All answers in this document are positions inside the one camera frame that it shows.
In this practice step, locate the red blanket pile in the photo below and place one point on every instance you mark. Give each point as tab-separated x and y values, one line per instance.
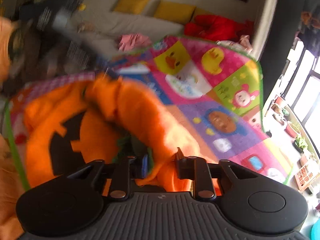
218	28

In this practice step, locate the red plant pot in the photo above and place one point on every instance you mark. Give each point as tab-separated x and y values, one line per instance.
292	129

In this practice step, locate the white sofa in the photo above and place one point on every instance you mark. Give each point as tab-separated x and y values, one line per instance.
102	29

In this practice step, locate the yellow cushion left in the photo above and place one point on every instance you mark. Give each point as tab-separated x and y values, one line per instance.
134	7

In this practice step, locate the blue plastic basin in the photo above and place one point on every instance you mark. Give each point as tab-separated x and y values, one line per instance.
315	231

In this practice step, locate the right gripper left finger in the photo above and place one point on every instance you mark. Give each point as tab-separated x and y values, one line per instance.
127	170

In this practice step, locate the colourful cartoon play mat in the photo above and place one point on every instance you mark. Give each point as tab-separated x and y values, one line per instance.
214	87

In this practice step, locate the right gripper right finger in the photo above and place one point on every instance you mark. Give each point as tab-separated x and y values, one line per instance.
196	169

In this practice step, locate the yellow cushion middle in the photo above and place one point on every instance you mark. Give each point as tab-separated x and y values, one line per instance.
174	12

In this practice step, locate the yellow cushion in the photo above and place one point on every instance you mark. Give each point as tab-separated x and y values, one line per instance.
134	7
174	12

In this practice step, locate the pink garment on sofa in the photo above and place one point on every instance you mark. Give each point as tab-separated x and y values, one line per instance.
129	42

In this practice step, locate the orange pumpkin costume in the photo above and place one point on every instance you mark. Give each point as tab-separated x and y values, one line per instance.
83	121

